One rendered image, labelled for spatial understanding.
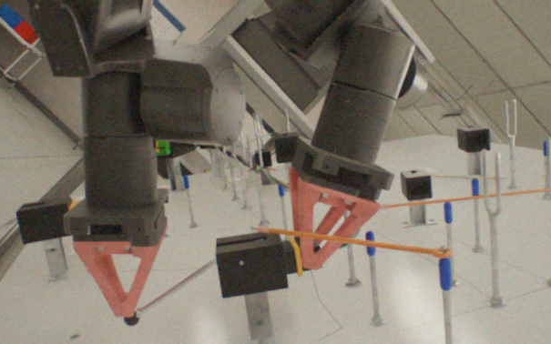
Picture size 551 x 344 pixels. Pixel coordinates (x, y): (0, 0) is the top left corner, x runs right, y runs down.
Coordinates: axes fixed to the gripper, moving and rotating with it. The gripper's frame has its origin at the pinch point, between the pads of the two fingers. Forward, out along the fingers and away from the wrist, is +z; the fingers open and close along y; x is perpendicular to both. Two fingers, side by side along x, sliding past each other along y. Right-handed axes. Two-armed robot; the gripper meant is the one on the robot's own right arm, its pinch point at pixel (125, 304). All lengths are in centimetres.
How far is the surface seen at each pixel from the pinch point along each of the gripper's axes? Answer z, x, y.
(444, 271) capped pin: -7.6, -22.4, -12.5
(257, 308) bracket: 0.2, -11.3, -1.0
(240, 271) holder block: -3.7, -9.8, -2.1
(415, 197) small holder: -4.6, -33.4, 21.2
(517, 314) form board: -0.1, -33.6, -3.8
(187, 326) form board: 4.3, -4.9, 4.2
